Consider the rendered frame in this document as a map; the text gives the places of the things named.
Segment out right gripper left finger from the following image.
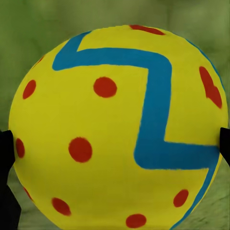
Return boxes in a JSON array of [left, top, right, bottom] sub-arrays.
[[0, 130, 15, 185]]

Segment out easter egg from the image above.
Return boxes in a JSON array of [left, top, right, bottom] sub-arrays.
[[8, 25, 228, 230]]

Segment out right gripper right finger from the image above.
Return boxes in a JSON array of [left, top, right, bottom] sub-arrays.
[[220, 127, 230, 166]]

